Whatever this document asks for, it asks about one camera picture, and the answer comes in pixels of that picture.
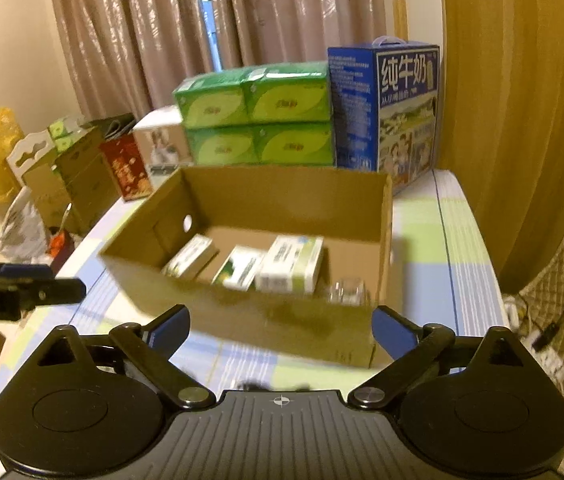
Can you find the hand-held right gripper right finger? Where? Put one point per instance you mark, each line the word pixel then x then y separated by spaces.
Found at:
pixel 392 332

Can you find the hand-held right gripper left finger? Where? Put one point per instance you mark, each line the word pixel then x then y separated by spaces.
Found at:
pixel 169 330

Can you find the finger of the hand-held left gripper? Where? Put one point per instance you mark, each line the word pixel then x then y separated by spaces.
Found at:
pixel 21 270
pixel 56 291

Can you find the clear bag with metal hook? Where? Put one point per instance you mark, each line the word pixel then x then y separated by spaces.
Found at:
pixel 347 291

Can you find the small white green box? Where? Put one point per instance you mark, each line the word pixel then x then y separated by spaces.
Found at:
pixel 189 257

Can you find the large green white spray box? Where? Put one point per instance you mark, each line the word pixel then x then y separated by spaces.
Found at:
pixel 239 267

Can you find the brown cardboard box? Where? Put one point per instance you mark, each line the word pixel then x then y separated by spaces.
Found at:
pixel 282 325

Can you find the white barcoded box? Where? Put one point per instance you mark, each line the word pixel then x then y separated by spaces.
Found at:
pixel 289 265

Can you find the crumpled clear plastic bag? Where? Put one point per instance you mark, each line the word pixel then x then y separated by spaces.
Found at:
pixel 21 225

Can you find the small orange object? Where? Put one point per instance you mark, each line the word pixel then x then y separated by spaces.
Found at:
pixel 60 242

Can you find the brown open carton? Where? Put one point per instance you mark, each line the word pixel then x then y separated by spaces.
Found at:
pixel 91 180

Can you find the red gift box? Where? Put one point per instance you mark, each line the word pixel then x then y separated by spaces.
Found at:
pixel 126 170

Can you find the white power strip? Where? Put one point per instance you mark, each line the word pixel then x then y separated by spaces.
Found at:
pixel 544 355

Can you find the black shopping bag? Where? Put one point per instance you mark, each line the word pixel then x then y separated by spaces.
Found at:
pixel 111 127

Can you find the white appliance box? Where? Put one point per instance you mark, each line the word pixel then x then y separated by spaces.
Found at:
pixel 161 145

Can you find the blue milk carton box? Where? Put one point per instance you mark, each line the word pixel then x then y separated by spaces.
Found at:
pixel 402 115

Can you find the stack of green tissue packs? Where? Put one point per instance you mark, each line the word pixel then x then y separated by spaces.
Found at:
pixel 262 115

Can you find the golden curtain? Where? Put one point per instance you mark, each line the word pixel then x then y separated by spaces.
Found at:
pixel 522 110

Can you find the shiny beige curtain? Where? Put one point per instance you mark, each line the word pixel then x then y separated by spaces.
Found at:
pixel 302 10
pixel 131 35

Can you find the wooden stick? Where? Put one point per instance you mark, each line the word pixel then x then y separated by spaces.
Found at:
pixel 400 17

